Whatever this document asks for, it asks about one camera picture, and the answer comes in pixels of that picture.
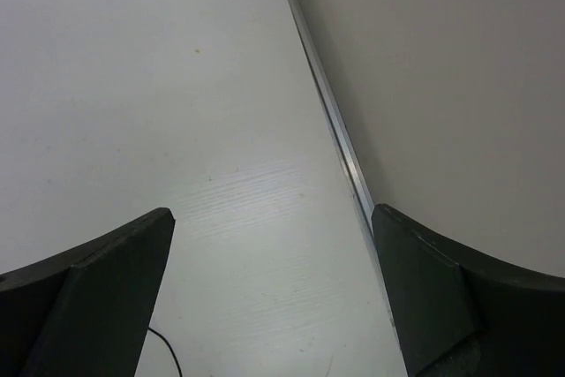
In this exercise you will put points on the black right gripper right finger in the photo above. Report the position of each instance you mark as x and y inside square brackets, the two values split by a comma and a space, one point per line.
[460, 312]

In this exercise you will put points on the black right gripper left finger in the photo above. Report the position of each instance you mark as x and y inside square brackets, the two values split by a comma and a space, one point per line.
[86, 311]

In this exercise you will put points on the aluminium table edge rail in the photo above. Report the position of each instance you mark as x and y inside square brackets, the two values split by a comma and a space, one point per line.
[360, 193]

